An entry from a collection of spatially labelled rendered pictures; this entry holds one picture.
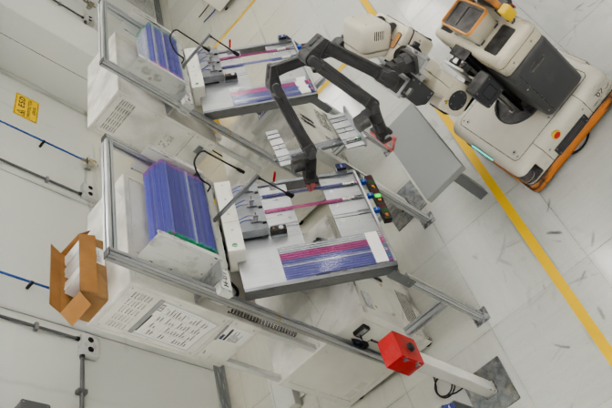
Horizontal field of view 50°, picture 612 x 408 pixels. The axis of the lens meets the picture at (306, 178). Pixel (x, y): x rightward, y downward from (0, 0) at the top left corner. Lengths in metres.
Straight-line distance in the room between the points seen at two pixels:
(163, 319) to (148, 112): 1.46
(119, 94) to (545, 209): 2.41
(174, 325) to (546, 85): 2.06
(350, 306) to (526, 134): 1.25
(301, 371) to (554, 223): 1.49
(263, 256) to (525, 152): 1.42
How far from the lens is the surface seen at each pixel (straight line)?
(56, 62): 6.04
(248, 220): 3.19
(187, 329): 3.08
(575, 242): 3.52
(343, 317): 3.37
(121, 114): 4.03
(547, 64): 3.34
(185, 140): 4.16
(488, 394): 3.49
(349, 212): 3.32
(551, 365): 3.39
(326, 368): 3.59
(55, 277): 3.05
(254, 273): 3.04
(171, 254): 2.87
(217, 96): 4.21
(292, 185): 3.50
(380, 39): 2.95
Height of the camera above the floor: 2.94
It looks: 36 degrees down
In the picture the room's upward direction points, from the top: 60 degrees counter-clockwise
